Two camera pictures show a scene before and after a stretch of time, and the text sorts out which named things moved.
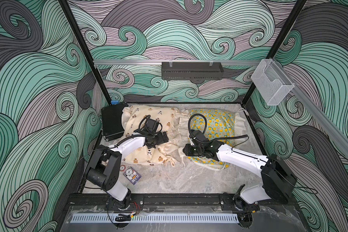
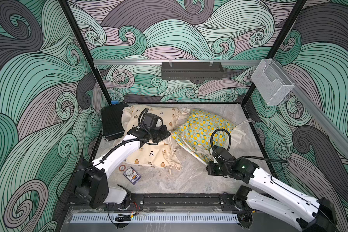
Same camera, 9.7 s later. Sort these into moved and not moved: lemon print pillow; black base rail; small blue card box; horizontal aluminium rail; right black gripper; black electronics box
Moved: right black gripper; lemon print pillow
Not moved: horizontal aluminium rail; black electronics box; small blue card box; black base rail
